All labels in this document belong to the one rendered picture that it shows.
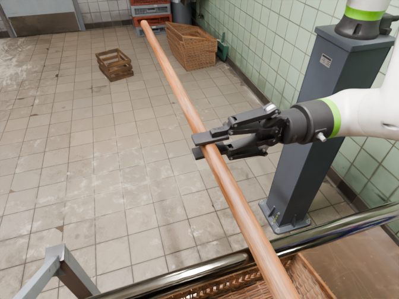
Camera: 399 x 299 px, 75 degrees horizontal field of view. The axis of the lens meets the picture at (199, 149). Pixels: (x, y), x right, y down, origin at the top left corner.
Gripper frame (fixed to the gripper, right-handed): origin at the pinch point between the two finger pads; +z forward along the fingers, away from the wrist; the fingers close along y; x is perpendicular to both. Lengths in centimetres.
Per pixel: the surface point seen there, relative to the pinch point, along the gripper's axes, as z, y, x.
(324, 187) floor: -113, 119, 51
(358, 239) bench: -62, 61, -8
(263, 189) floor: -69, 119, 63
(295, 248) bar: -5.2, 2.1, -23.7
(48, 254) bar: 39.0, 23.8, 0.2
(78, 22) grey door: 63, 106, 459
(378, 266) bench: -61, 61, -19
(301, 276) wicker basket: -28, 52, -15
